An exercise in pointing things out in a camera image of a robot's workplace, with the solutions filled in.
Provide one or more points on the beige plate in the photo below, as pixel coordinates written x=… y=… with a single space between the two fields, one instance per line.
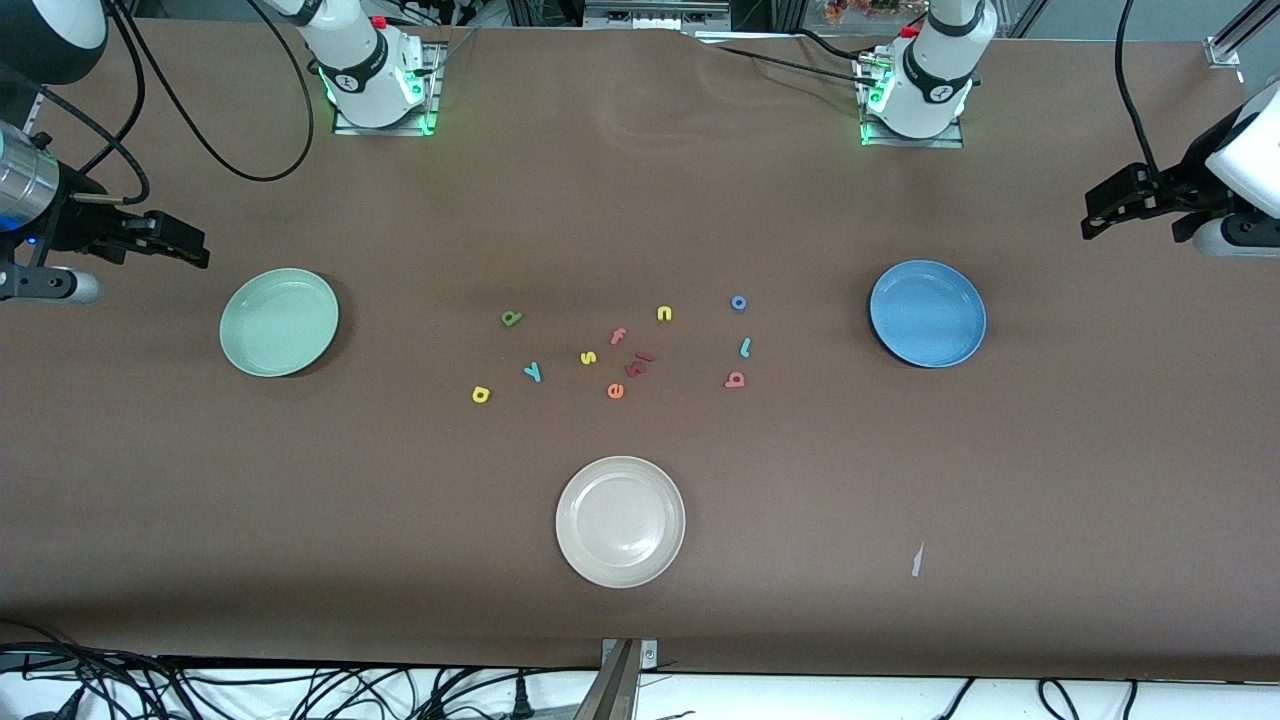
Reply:
x=620 y=522

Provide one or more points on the grey metal beam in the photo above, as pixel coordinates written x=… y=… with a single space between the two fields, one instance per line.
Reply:
x=610 y=695

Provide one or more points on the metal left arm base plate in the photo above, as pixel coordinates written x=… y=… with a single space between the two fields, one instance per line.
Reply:
x=910 y=143

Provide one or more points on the aluminium frame profile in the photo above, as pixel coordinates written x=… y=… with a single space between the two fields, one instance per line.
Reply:
x=1228 y=45

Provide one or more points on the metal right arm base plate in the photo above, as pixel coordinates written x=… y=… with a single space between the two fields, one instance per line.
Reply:
x=385 y=130

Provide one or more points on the black power plug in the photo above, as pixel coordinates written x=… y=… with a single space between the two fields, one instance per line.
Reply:
x=520 y=692

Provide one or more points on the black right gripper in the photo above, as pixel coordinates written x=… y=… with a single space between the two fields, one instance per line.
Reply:
x=76 y=222

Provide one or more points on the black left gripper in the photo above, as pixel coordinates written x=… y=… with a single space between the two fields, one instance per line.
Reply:
x=1190 y=176

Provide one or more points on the blue plate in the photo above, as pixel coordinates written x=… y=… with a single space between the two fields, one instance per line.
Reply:
x=928 y=314

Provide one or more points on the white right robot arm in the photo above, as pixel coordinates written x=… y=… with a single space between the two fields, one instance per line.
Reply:
x=360 y=70

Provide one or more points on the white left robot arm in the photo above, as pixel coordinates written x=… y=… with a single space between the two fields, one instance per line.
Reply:
x=935 y=70

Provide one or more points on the green plate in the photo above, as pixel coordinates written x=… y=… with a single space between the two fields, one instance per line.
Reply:
x=279 y=322

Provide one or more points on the grey power strip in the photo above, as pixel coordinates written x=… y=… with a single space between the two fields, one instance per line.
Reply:
x=655 y=15

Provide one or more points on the teal foam letter y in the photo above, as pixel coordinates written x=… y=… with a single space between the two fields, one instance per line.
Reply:
x=533 y=372

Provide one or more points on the brown table cover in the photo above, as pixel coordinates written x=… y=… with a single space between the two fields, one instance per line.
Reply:
x=900 y=480

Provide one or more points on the orange flowers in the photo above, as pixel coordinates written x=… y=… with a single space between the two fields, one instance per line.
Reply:
x=860 y=8

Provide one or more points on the silver table edge bracket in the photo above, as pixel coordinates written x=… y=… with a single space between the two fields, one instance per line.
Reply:
x=648 y=652

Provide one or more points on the small white paper scrap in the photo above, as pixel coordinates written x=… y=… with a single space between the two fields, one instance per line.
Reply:
x=917 y=560

